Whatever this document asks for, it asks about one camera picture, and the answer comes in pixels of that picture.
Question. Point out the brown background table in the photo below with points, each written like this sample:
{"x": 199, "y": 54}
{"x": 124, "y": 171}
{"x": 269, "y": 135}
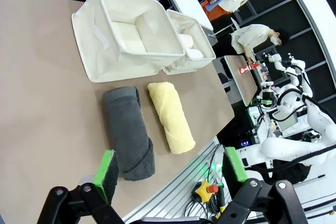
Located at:
{"x": 241, "y": 85}

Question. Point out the white side table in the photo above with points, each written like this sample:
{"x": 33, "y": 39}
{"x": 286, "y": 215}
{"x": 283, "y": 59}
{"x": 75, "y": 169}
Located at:
{"x": 186, "y": 3}

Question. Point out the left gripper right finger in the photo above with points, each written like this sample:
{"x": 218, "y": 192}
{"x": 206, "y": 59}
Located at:
{"x": 233, "y": 166}

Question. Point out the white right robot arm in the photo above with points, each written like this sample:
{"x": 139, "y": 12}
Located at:
{"x": 288, "y": 148}

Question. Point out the dark grey towel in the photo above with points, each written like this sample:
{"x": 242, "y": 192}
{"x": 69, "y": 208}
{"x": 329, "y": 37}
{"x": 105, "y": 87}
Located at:
{"x": 126, "y": 129}

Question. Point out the yellow towel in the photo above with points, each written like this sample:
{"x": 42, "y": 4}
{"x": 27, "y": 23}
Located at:
{"x": 170, "y": 119}

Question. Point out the yellow emergency stop button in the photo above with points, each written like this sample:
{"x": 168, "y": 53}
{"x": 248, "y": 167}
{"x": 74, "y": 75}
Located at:
{"x": 203, "y": 190}

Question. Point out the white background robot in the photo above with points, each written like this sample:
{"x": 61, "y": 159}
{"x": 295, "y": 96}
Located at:
{"x": 298, "y": 65}

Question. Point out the pink towel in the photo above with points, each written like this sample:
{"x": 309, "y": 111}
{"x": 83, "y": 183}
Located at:
{"x": 187, "y": 41}

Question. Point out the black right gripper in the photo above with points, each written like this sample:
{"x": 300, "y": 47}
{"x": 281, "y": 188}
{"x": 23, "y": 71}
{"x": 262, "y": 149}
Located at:
{"x": 268, "y": 98}

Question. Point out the white power adapter green light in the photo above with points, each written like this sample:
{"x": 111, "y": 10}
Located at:
{"x": 217, "y": 170}

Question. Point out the white towel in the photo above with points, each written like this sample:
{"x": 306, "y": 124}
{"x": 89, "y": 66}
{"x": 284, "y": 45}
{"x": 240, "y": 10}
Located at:
{"x": 195, "y": 54}

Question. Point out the cream fabric storage basket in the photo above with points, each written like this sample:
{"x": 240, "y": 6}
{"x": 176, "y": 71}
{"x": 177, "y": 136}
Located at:
{"x": 92, "y": 58}
{"x": 195, "y": 64}

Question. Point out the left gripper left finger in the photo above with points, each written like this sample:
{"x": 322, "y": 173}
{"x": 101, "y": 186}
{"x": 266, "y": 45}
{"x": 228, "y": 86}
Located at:
{"x": 106, "y": 171}

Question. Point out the red package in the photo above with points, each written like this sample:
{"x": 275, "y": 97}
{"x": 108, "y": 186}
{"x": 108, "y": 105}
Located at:
{"x": 245, "y": 69}

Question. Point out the masked person in beige shirt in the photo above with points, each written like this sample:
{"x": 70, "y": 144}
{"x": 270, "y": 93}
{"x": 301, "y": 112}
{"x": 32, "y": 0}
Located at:
{"x": 249, "y": 36}

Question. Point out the small monitor screen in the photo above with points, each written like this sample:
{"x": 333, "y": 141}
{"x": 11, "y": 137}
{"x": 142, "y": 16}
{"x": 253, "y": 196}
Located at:
{"x": 286, "y": 121}

